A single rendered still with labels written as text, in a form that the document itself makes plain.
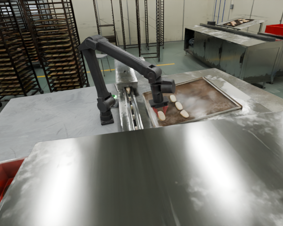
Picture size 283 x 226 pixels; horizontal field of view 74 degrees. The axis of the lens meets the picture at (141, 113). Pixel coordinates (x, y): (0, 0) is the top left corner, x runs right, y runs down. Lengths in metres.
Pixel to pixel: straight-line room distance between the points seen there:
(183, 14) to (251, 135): 8.28
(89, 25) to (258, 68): 6.16
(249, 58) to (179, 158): 3.49
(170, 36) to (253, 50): 5.22
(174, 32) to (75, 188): 8.37
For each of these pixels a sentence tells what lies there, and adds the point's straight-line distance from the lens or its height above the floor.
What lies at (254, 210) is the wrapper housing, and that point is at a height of 1.30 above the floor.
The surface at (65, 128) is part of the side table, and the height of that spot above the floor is 0.82.
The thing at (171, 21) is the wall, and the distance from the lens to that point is 8.44.
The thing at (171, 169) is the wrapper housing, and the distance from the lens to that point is 0.27.
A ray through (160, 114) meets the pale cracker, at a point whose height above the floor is 0.94.
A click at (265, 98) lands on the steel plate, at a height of 0.82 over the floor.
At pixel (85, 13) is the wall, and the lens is 8.14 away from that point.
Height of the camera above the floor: 1.50
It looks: 30 degrees down
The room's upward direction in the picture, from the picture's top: 4 degrees counter-clockwise
